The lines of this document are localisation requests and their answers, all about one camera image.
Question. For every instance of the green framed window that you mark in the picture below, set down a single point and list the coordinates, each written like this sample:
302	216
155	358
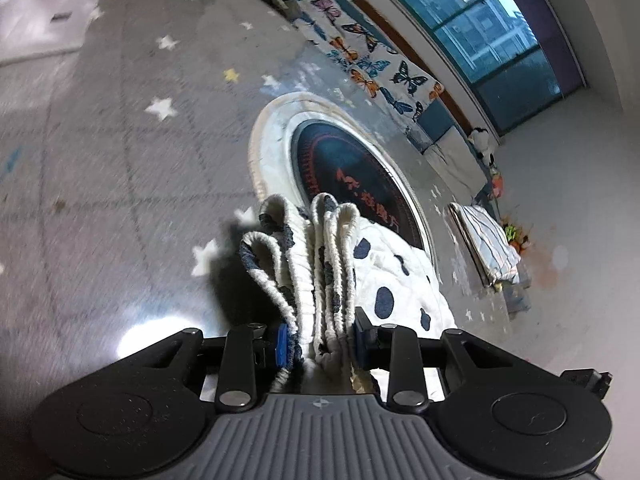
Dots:
512	54

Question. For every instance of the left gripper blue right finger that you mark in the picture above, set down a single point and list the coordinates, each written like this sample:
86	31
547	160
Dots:
365	340

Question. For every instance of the stuffed toys on bench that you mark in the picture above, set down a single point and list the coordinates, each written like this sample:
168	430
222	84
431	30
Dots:
485	146

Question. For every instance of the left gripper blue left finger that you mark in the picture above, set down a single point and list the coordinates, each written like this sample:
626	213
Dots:
283	346

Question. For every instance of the pink white storage bag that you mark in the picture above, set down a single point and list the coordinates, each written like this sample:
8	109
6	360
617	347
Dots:
37	28

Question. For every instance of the grey pillow on bench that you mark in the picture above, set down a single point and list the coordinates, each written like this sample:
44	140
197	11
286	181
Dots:
457	165

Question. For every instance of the white navy polka dot garment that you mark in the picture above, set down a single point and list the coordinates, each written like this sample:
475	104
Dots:
319	266

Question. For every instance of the butterfly print cushion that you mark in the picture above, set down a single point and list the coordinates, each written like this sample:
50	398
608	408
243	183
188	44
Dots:
390	80

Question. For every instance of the folded blue striped blanket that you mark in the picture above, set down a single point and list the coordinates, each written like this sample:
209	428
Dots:
496	259

